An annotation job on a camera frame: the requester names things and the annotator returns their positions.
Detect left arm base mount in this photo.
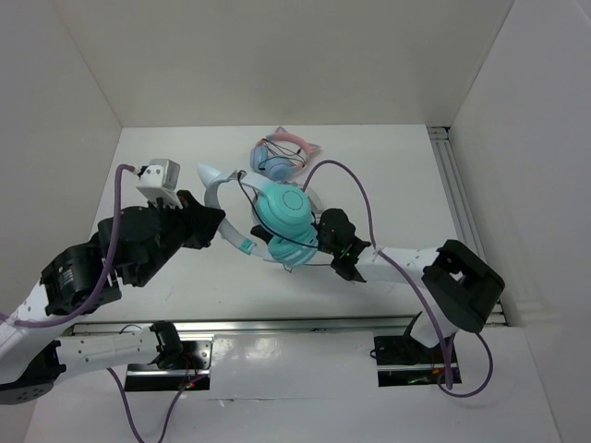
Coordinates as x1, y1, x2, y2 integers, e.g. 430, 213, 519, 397
124, 332, 213, 392

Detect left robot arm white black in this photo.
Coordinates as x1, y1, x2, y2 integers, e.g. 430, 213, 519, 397
1, 190, 225, 405

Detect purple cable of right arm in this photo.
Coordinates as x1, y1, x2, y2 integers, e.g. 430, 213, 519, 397
302, 160, 495, 399

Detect grey white headphones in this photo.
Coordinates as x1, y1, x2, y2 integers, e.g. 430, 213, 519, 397
251, 181, 325, 224

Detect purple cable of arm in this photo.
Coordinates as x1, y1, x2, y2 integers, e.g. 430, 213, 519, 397
302, 160, 495, 399
0, 163, 195, 442

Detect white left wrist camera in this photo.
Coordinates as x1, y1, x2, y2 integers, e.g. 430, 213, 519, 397
136, 159, 182, 209

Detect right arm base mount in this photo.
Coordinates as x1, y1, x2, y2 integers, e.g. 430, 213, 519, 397
369, 314, 445, 388

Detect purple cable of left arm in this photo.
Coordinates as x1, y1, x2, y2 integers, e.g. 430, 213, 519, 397
0, 163, 195, 442

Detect thin black audio cable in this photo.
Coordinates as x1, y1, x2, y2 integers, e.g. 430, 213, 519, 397
233, 170, 336, 273

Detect teal cat-ear headphones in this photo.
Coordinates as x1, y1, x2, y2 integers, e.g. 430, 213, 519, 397
197, 163, 319, 268

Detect aluminium rail at table edge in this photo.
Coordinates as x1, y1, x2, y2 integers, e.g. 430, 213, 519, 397
64, 316, 414, 337

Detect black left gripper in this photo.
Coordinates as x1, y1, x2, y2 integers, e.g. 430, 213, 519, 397
130, 188, 226, 287

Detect black cable on pink headphones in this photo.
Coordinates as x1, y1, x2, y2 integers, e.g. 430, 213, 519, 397
263, 137, 309, 172

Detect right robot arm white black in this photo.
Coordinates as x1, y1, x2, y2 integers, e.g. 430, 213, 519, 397
235, 209, 505, 362

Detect pink blue cat-ear headphones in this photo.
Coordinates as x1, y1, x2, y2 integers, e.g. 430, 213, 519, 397
249, 126, 320, 182

